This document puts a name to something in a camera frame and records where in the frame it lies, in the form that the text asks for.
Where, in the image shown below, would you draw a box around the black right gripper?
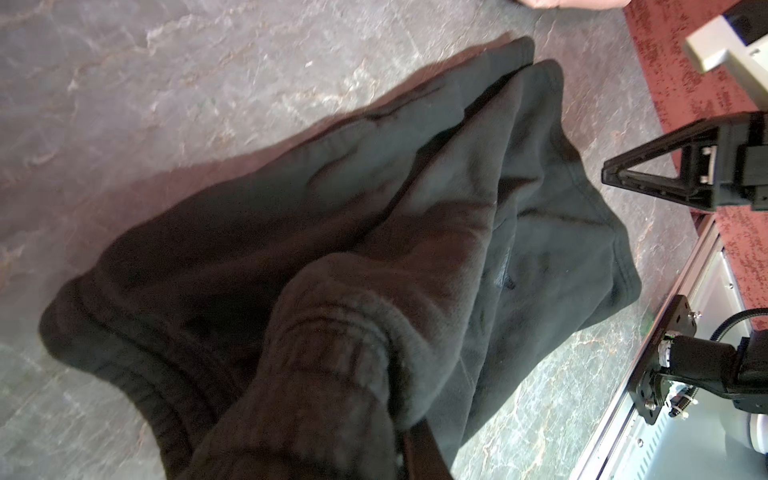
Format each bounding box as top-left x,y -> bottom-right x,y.
601,111 -> 767,212

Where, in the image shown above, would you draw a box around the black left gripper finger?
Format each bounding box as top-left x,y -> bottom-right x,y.
401,419 -> 453,480

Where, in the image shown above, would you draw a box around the black shorts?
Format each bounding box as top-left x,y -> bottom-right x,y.
39,37 -> 641,479

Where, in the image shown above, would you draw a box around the pink drawstring shorts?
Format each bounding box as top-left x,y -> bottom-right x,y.
516,0 -> 631,11

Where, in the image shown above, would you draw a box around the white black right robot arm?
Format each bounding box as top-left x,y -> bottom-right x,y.
590,111 -> 767,465

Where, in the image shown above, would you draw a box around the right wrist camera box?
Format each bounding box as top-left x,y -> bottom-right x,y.
683,0 -> 767,112

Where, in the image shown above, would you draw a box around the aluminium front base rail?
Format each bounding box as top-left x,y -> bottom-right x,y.
570,215 -> 762,479

